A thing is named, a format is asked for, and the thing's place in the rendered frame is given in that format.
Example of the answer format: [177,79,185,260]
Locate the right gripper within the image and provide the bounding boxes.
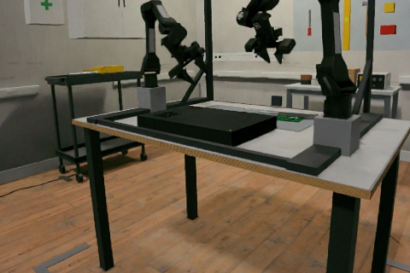
[168,44,208,84]

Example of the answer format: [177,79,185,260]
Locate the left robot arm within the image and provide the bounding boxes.
[236,0,357,119]

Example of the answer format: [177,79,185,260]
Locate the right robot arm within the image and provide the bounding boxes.
[140,0,200,88]

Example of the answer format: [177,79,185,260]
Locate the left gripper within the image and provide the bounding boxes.
[244,26,296,65]

